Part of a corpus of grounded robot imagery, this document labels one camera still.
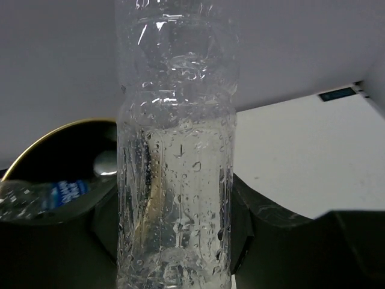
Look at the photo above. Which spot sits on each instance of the clear bottle white cap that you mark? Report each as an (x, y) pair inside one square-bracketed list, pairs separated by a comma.
[(178, 70)]

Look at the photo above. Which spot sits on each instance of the dark bin with gold rim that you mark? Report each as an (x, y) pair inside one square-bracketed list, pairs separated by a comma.
[(83, 150)]

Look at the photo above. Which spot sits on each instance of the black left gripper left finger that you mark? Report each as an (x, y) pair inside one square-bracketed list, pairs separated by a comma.
[(76, 247)]

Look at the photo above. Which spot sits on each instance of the blue sticker right corner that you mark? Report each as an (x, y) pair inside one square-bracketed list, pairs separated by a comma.
[(337, 94)]

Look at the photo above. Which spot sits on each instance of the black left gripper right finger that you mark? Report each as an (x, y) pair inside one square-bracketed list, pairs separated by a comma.
[(273, 247)]

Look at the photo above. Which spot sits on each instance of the clear bottle blue label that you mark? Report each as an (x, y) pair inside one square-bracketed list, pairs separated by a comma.
[(26, 200)]

